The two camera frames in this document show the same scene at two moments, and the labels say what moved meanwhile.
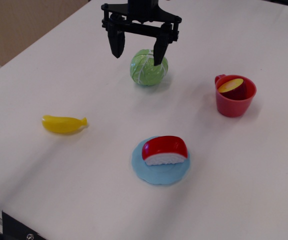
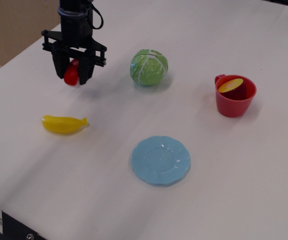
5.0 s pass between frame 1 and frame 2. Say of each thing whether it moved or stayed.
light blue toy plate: stayed
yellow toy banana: stayed
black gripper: moved
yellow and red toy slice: stayed
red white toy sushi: moved
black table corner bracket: stayed
